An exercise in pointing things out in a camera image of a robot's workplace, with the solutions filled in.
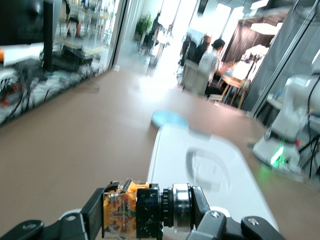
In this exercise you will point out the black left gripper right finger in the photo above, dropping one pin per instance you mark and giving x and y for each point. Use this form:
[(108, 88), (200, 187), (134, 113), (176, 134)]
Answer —
[(215, 225)]

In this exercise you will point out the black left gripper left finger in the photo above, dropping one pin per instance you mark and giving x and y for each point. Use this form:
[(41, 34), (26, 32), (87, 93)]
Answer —
[(85, 220)]

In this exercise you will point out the orange push-button switch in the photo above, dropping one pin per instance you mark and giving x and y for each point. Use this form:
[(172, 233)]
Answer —
[(145, 210)]

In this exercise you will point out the white lidded storage box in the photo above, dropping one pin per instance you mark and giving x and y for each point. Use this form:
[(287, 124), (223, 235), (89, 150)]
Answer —
[(175, 150)]

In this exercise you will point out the light blue round plate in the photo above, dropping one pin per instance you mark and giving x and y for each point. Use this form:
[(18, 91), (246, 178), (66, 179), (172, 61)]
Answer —
[(170, 118)]

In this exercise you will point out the wooden desk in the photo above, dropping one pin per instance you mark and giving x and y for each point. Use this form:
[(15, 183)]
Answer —
[(237, 83)]

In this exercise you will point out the white office chair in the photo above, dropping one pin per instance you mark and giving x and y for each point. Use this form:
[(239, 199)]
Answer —
[(193, 77)]

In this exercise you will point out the seated person in white shirt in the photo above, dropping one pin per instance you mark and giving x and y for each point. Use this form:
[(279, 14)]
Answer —
[(208, 65)]

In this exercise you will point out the green potted plant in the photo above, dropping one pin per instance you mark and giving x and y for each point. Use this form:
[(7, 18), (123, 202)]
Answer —
[(144, 26)]

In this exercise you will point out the black computer monitor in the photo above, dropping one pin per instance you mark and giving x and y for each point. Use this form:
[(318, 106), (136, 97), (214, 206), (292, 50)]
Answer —
[(22, 22)]

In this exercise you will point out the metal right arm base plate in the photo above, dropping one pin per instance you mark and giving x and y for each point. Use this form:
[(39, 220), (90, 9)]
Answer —
[(295, 172)]

